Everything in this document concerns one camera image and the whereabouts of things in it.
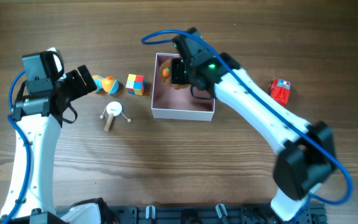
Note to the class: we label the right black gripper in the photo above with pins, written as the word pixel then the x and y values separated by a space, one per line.
pixel 174 65

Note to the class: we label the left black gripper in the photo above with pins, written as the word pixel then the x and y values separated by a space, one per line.
pixel 81 89

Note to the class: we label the brown plush toy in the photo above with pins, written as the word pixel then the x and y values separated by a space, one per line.
pixel 165 72

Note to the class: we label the yellow blue rubber duck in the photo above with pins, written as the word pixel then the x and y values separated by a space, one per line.
pixel 109 84

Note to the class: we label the colourful puzzle cube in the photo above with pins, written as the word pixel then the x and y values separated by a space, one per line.
pixel 135 84

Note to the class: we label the red toy car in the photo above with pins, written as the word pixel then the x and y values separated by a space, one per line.
pixel 279 90

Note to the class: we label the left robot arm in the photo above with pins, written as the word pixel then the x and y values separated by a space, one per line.
pixel 37 117

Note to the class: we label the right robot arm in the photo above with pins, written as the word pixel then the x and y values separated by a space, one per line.
pixel 305 152

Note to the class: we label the pink white open box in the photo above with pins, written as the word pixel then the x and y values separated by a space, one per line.
pixel 169 103

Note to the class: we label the white wooden rattle drum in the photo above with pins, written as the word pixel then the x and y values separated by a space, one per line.
pixel 111 111

